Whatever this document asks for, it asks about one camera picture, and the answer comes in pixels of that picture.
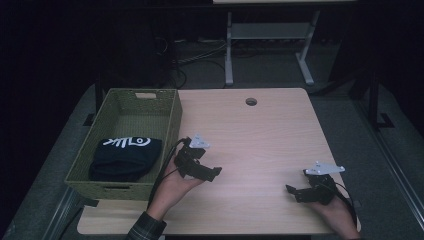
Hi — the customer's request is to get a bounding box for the bundle of floor cables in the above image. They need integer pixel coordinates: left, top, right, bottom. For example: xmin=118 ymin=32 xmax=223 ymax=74
xmin=153 ymin=35 xmax=228 ymax=88

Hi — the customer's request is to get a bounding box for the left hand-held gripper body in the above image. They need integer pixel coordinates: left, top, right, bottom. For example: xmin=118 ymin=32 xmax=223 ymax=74
xmin=173 ymin=133 xmax=212 ymax=183

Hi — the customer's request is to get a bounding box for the grey metal floor rail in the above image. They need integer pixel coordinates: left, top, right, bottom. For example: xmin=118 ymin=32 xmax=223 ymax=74
xmin=352 ymin=98 xmax=424 ymax=232
xmin=41 ymin=186 xmax=86 ymax=240

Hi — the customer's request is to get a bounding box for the white metal desk frame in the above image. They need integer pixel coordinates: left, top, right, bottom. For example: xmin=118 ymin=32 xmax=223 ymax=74
xmin=224 ymin=11 xmax=321 ymax=87

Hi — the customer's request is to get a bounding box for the person's left hand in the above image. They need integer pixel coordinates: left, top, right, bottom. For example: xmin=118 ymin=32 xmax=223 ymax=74
xmin=145 ymin=155 xmax=205 ymax=222

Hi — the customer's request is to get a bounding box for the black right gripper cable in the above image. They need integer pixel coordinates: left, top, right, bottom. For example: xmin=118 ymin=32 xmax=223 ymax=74
xmin=333 ymin=181 xmax=358 ymax=227

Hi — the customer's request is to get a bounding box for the black metal stand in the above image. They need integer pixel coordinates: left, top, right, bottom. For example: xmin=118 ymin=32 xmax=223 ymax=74
xmin=365 ymin=69 xmax=396 ymax=132
xmin=82 ymin=75 xmax=105 ymax=128

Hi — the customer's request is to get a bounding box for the person's right hand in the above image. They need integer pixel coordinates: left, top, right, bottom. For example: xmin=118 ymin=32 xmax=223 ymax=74
xmin=308 ymin=195 xmax=362 ymax=238

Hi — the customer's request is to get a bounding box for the dark blue knit sweater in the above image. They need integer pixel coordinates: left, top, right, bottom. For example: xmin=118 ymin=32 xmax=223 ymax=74
xmin=88 ymin=136 xmax=164 ymax=184

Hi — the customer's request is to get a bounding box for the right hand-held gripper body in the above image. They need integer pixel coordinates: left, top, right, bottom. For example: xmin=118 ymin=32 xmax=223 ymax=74
xmin=302 ymin=160 xmax=346 ymax=206

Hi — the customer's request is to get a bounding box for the green woven basket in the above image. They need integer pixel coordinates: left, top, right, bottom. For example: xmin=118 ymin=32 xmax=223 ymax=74
xmin=64 ymin=87 xmax=184 ymax=202

